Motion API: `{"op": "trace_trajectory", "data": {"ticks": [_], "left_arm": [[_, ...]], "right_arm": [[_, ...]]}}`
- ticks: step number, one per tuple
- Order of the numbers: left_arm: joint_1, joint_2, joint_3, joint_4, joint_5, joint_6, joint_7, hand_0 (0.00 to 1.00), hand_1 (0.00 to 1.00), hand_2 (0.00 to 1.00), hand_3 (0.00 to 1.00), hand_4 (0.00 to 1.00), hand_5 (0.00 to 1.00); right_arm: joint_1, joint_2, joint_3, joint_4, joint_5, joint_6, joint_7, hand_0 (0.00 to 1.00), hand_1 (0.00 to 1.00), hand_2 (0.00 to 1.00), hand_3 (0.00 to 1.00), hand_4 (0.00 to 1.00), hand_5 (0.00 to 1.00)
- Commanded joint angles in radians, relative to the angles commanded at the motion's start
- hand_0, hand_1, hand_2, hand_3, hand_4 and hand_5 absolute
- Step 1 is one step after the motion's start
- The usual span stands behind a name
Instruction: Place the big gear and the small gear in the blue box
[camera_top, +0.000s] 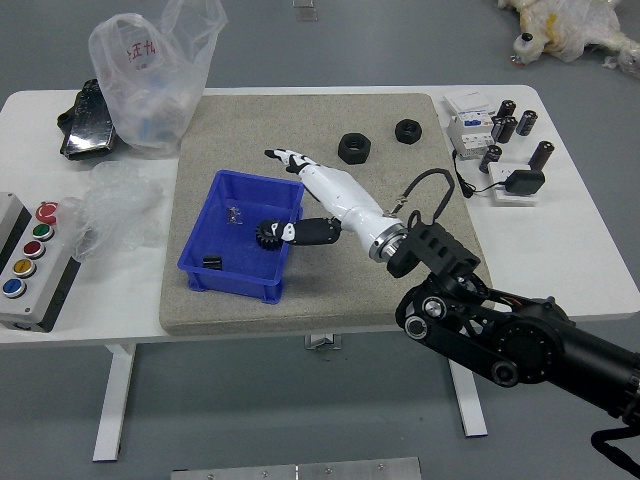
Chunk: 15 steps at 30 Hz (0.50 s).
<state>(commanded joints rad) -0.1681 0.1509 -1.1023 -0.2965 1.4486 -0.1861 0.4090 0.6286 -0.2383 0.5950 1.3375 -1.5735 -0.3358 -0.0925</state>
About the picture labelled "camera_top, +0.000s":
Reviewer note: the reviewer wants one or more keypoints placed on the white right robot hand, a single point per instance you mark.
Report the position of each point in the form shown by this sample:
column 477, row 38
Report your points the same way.
column 340, row 192

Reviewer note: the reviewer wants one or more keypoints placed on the black gear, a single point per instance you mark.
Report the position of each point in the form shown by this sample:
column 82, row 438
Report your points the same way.
column 264, row 240

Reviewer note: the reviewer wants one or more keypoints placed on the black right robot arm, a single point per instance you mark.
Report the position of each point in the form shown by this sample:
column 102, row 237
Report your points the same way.
column 540, row 340

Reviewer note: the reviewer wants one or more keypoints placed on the big black nut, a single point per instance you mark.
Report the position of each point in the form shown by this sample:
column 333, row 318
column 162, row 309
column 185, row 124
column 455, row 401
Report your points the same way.
column 354, row 147

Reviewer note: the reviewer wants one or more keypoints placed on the small black nut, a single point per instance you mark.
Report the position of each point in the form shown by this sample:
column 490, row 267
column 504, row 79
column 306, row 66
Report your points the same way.
column 408, row 130

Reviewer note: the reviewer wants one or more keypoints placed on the blue plastic box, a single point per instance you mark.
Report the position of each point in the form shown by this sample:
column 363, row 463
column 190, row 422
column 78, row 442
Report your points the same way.
column 225, row 245

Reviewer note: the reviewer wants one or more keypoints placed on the grey push-button control box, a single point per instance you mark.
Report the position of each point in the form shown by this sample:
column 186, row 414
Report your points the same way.
column 30, row 260

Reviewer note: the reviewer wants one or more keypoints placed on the grey-brown mat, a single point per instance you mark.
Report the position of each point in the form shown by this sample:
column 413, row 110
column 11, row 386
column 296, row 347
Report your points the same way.
column 300, row 115

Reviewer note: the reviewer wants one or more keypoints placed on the small bag of screws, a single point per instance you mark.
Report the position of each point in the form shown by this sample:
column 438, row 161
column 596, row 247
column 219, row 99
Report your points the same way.
column 234, row 215

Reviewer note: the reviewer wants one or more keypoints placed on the white circuit breaker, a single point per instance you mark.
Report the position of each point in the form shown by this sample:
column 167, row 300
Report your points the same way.
column 467, row 136

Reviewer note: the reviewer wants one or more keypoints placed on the small black block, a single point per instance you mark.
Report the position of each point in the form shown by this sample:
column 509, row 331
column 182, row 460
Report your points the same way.
column 212, row 263

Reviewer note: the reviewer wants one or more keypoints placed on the black capacitor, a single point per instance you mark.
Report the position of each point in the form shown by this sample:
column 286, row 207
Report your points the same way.
column 491, row 159
column 504, row 130
column 527, row 123
column 542, row 154
column 507, row 109

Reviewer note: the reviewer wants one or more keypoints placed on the small white carton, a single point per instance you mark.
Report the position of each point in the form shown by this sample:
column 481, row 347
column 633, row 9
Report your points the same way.
column 467, row 102

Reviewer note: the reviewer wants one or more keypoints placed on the white power socket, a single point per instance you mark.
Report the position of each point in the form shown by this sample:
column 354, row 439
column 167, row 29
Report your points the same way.
column 500, row 192

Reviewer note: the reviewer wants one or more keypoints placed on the black power adapter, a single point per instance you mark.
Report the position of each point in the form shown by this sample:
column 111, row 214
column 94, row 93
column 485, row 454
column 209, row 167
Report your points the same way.
column 524, row 181

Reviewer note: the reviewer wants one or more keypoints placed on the metal floor outlet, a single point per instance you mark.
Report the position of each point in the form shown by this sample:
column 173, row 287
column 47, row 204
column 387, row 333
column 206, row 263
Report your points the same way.
column 305, row 10

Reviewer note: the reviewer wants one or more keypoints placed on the clear plastic bag red print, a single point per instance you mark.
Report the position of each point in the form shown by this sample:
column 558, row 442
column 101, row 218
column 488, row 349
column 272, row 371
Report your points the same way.
column 150, row 100

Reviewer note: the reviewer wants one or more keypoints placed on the white table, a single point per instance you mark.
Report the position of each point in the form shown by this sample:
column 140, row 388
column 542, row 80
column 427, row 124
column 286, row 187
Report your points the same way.
column 550, row 240

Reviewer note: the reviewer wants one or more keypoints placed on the crumpled clear plastic wrap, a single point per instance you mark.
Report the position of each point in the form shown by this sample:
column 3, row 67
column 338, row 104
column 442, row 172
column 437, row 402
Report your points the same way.
column 115, row 210

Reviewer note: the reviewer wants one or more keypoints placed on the white table leg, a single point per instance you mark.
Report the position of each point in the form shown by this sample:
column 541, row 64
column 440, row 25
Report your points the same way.
column 114, row 400
column 470, row 405

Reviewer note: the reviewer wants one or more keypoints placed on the black plastic housing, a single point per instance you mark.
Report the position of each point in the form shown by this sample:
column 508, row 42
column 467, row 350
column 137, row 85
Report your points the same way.
column 85, row 131

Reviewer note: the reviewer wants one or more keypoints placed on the grey metal plate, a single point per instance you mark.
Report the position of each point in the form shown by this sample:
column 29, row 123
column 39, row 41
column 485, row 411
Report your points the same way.
column 295, row 470

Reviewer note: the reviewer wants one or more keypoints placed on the plush toy in plastic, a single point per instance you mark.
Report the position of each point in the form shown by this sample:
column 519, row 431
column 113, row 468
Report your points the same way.
column 575, row 27

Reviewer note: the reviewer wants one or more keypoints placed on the metal bracket under table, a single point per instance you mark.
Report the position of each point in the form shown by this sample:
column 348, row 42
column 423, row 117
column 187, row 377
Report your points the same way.
column 324, row 341

